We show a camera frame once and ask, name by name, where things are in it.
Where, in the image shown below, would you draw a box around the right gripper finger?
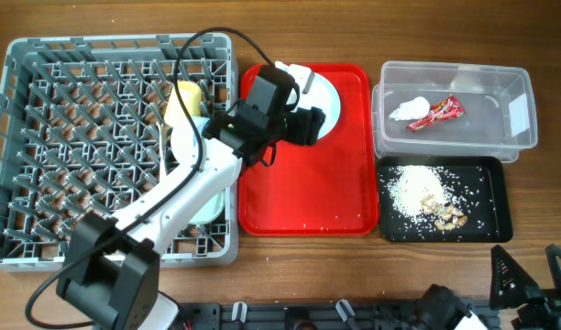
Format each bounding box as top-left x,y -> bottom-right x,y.
544,244 -> 561,290
489,245 -> 540,310

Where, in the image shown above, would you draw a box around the light blue round plate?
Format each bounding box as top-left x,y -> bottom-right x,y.
288,64 -> 341,138

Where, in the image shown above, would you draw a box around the light blue bowl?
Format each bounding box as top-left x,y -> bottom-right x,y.
170,116 -> 198,165

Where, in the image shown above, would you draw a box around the yellow plastic cup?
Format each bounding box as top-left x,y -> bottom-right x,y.
164,81 -> 203,127

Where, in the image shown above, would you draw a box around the mint green bowl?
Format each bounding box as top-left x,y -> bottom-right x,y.
189,190 -> 226,226

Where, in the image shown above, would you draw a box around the white plastic fork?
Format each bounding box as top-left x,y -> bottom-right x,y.
157,122 -> 167,180

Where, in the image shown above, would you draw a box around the white tissue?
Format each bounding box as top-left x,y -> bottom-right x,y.
389,96 -> 431,121

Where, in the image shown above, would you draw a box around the rice and peanut leftovers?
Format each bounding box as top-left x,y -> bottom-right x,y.
379,165 -> 483,237

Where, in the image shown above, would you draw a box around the red snack wrapper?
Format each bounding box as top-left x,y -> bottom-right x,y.
406,94 -> 465,132

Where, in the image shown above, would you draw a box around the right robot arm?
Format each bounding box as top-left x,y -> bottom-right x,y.
412,244 -> 561,329

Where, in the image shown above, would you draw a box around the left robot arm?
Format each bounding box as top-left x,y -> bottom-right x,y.
56,62 -> 340,329

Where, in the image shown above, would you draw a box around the red plastic serving tray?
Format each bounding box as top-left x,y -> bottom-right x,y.
238,63 -> 379,237

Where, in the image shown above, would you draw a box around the clear plastic bin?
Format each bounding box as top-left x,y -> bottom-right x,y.
371,60 -> 538,162

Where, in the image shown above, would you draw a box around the black plastic tray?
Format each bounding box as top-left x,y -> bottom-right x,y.
377,156 -> 513,243

